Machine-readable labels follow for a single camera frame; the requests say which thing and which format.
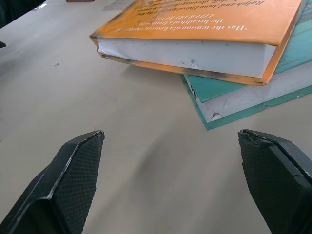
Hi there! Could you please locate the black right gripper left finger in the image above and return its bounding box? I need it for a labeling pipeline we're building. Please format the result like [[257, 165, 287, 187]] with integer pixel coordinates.
[[0, 130, 105, 234]]

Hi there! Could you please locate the orange hardcover book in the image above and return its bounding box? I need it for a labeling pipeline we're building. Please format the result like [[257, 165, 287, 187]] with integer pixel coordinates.
[[89, 0, 306, 86]]

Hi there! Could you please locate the teal hardcover book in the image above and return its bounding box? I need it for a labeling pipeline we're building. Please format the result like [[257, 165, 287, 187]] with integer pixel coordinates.
[[180, 0, 312, 131]]

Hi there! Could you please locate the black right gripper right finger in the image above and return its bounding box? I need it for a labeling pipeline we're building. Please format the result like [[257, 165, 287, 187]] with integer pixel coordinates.
[[237, 129, 312, 234]]

